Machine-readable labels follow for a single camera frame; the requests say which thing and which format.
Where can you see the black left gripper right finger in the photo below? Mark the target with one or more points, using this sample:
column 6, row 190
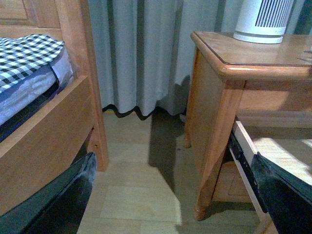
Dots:
column 285, row 197

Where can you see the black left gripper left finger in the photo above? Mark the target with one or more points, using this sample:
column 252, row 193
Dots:
column 58, row 207

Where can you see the wooden drawer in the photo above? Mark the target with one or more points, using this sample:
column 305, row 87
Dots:
column 286, row 146
column 230, row 186

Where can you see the wooden nightstand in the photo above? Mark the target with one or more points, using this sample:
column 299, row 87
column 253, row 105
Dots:
column 263, row 83

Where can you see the grey mattress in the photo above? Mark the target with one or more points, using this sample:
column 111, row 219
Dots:
column 20, row 95

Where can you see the checkered bed sheet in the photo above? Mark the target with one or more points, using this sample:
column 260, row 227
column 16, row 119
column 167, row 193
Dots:
column 21, row 57

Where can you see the white tower fan heater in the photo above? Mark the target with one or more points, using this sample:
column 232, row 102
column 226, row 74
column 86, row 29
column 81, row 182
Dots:
column 263, row 21

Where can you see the grey curtain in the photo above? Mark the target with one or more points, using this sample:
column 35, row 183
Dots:
column 144, row 52

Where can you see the wooden bed frame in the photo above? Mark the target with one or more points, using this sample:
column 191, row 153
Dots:
column 47, row 143

